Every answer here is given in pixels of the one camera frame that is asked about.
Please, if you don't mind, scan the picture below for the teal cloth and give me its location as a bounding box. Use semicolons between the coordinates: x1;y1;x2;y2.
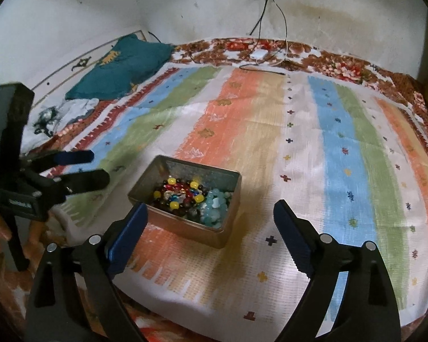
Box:
65;34;175;101

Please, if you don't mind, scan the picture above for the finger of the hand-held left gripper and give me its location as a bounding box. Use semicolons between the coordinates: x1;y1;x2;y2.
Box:
20;149;95;174
39;169;111;204

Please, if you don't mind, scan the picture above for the light blue bead bracelet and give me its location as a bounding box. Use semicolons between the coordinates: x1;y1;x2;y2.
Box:
199;187;235;229

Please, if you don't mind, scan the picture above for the striped patterned blanket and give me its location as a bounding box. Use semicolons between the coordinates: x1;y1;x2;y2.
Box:
0;37;428;342

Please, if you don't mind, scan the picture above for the striped printed mat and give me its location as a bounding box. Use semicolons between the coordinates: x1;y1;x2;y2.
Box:
48;62;428;329

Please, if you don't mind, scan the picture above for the black socket cable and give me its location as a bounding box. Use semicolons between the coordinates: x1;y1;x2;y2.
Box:
249;0;272;40

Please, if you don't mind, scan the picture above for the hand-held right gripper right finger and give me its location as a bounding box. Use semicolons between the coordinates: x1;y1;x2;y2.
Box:
273;199;402;342

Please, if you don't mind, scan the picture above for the thick black cable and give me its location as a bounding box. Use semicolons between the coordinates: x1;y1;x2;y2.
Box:
239;63;286;76

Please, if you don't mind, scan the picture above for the metal tin box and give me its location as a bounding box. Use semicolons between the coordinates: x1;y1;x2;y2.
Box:
127;155;243;249

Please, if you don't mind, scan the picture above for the white cable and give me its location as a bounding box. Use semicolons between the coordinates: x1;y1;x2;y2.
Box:
270;0;290;66

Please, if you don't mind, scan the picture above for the pile of white clothes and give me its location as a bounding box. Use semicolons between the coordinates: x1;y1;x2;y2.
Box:
21;98;101;154

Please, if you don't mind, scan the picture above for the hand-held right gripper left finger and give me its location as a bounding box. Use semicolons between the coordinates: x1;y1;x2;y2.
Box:
25;202;150;342

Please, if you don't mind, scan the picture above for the multicoloured bead bracelet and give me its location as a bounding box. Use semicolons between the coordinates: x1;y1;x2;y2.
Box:
152;176;209;219

